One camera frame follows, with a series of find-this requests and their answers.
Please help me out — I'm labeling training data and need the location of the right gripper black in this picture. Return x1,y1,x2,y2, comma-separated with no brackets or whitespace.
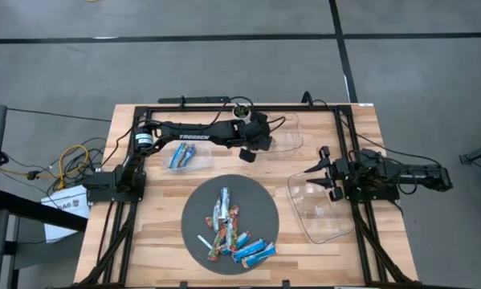
303,145,360,202

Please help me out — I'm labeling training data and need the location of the peanut butter granola bar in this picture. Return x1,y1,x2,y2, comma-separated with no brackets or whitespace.
219,186,231,221
211,198,224,234
240,242,279,270

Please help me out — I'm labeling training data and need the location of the small clear plastic container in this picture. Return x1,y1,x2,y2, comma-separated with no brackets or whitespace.
162,139,214,173

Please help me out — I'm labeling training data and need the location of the small plant in white pot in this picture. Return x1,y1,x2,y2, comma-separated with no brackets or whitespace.
231,103,252,124

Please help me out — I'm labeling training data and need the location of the medium clear plastic container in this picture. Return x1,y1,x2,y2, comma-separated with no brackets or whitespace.
243,111,305,154

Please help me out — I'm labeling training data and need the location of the large clear plastic container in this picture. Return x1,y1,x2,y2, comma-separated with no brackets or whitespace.
287,168,356,245

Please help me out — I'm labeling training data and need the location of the black mounting bar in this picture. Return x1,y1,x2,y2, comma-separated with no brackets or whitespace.
157,95,231,104

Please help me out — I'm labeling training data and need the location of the small white paper strip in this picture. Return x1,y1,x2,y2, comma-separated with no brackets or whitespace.
196,234,214,250

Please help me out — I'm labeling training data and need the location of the white cardboard box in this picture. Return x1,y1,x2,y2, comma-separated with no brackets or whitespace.
40,184,92,245

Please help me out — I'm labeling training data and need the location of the black floor beam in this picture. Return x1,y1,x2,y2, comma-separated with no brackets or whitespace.
0,188,89,233

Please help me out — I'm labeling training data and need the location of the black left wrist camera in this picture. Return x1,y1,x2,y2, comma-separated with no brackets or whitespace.
259,123,274,152

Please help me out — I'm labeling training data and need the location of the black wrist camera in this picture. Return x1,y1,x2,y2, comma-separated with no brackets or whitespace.
259,123,274,152
357,147,382,169

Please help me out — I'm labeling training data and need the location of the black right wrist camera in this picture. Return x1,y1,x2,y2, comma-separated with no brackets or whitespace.
357,147,382,169

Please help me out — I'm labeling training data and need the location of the black cable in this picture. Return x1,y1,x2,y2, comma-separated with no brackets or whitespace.
302,91,444,169
0,136,116,193
207,95,257,126

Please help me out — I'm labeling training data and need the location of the black metal rig frame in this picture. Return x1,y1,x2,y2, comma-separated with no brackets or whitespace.
55,102,426,289

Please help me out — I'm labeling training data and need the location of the yellow cable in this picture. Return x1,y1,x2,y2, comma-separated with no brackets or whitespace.
58,144,90,189

